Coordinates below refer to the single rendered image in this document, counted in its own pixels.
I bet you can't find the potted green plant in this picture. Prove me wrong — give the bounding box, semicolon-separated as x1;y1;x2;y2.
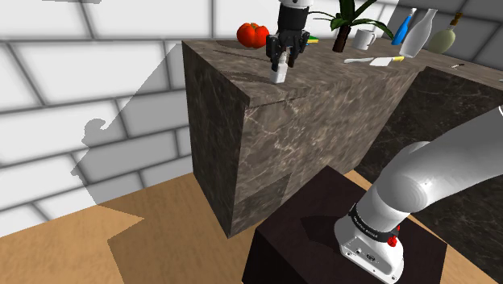
307;0;395;54

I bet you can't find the small white bottle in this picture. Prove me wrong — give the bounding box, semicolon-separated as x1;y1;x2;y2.
270;53;289;85

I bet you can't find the white spatula yellow handle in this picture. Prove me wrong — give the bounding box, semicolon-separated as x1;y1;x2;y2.
368;56;405;68

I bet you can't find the white knife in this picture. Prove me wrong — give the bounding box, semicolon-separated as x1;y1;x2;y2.
343;56;375;65

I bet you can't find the red tomato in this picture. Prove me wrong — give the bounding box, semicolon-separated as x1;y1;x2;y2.
235;22;271;50

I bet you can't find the tall white bottle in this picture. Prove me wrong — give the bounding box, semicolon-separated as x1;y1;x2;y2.
399;8;439;59

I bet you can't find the white mug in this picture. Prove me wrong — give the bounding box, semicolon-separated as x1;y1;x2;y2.
351;28;377;52

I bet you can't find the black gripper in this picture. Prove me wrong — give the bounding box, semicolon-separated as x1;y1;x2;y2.
265;5;312;69

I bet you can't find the blue bottle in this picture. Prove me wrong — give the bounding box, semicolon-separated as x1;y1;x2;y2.
391;7;418;47

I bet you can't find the dark robot stand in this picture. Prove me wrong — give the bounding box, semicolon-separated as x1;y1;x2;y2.
241;165;449;284

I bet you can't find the olive green corked bottle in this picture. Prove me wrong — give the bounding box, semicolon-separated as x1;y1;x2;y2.
426;11;464;55

